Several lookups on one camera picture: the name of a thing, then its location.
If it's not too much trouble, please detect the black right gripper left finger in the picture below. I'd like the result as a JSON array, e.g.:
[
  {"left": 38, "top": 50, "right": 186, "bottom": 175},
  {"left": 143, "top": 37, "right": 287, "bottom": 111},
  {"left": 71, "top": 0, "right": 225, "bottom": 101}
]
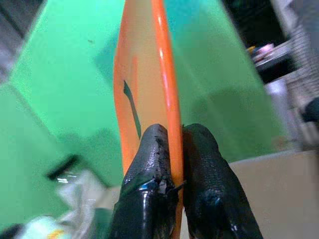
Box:
[{"left": 109, "top": 123, "right": 180, "bottom": 239}]

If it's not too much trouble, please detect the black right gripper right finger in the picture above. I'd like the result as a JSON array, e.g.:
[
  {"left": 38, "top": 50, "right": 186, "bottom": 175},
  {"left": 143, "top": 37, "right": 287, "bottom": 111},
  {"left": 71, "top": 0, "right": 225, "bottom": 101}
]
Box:
[{"left": 182, "top": 123, "right": 264, "bottom": 239}]

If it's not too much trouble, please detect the orange plastic plate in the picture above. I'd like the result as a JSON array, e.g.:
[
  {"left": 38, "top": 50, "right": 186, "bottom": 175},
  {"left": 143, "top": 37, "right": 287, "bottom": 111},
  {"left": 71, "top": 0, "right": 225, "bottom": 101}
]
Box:
[{"left": 113, "top": 0, "right": 185, "bottom": 239}]

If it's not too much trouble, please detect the clear plastic bag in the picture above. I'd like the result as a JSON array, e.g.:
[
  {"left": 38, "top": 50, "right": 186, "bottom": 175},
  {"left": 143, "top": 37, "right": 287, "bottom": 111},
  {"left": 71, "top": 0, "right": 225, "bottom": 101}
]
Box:
[{"left": 22, "top": 169, "right": 113, "bottom": 239}]

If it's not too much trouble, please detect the green tablecloth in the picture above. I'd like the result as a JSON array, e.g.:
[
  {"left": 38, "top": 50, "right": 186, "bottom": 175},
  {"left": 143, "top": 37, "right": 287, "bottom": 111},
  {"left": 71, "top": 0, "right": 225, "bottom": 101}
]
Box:
[{"left": 0, "top": 0, "right": 295, "bottom": 230}]

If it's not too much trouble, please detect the dark shelf with clutter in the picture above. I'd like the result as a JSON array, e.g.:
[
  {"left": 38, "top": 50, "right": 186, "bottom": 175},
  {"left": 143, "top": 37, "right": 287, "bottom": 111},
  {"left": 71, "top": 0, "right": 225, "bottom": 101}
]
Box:
[{"left": 221, "top": 0, "right": 319, "bottom": 85}]

